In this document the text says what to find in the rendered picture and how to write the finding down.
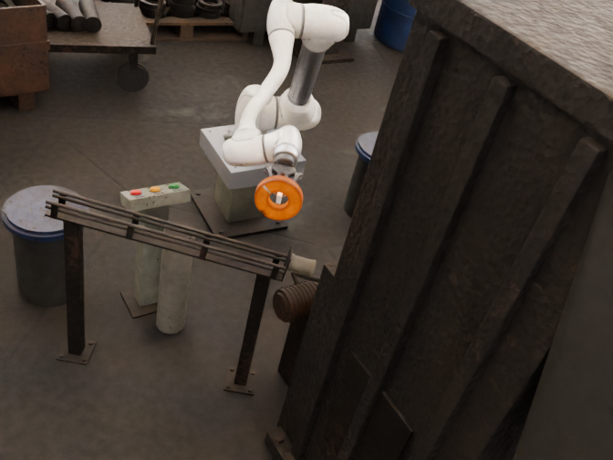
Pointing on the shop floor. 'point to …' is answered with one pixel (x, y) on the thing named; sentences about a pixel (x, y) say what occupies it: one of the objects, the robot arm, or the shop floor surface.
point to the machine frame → (459, 237)
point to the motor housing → (286, 308)
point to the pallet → (188, 18)
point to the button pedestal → (143, 305)
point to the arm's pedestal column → (233, 211)
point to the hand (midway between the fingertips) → (279, 193)
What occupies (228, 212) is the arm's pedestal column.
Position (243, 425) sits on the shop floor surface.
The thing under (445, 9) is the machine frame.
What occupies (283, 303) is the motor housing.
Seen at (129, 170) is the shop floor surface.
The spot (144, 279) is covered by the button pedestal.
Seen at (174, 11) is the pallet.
